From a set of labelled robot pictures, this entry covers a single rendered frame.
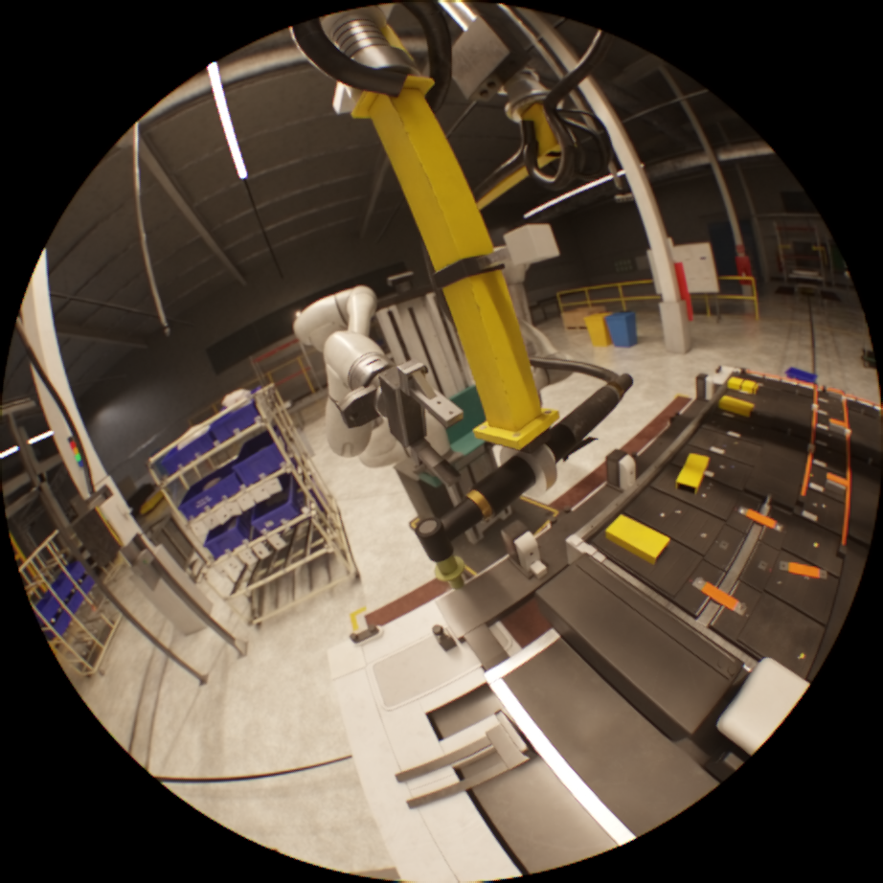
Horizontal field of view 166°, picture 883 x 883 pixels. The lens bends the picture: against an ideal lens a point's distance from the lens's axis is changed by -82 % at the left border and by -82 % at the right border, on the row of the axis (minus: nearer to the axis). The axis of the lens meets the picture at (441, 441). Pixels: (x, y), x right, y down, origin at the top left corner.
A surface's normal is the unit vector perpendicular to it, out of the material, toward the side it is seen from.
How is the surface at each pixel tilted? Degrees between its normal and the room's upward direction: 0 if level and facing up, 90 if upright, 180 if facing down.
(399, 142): 90
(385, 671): 0
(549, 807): 0
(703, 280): 90
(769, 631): 0
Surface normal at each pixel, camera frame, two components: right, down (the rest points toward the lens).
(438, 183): 0.52, 0.18
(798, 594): -0.33, -0.86
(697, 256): -0.81, 0.47
